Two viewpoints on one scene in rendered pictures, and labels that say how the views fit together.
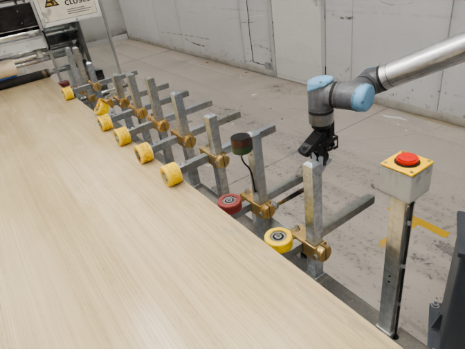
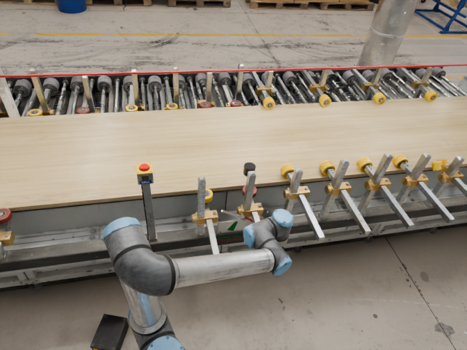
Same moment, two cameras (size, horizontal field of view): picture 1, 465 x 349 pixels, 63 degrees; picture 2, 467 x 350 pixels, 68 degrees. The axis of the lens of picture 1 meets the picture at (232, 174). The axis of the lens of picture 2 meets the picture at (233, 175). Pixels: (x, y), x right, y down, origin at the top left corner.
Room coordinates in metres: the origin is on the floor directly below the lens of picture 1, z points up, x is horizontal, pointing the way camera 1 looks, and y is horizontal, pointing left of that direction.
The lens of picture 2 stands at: (1.28, -1.34, 2.29)
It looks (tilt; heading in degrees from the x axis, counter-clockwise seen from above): 43 degrees down; 104
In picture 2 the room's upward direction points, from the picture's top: 7 degrees clockwise
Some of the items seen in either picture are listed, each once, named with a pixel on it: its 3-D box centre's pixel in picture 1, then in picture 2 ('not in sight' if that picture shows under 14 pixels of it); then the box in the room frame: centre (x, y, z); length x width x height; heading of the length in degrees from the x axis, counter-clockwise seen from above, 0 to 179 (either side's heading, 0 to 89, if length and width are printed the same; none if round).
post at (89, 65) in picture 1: (99, 97); not in sight; (2.57, 0.81, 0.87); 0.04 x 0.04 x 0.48; 31
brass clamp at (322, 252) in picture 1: (308, 243); (204, 217); (0.87, -0.20, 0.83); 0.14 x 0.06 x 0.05; 31
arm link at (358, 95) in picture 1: (353, 95); (260, 235); (1.20, -0.44, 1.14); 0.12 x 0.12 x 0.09; 48
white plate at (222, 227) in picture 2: (274, 228); (240, 225); (1.05, -0.12, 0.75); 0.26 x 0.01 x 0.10; 31
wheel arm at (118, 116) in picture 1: (147, 106); (423, 187); (1.99, 0.40, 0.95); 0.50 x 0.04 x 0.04; 121
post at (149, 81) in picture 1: (160, 125); (373, 185); (1.71, 0.30, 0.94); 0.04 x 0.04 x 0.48; 31
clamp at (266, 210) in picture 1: (257, 204); (249, 210); (1.08, -0.07, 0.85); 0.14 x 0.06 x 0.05; 31
